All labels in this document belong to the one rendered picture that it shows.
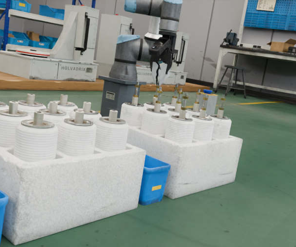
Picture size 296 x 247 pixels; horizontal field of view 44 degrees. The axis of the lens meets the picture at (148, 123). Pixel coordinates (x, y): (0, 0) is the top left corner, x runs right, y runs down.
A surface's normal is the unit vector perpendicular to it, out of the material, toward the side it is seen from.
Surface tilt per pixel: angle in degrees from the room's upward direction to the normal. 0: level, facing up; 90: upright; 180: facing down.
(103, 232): 0
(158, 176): 92
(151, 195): 92
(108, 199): 90
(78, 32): 90
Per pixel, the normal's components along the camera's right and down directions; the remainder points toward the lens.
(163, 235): 0.15, -0.97
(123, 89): 0.15, 0.21
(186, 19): -0.58, 0.07
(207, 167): 0.71, 0.24
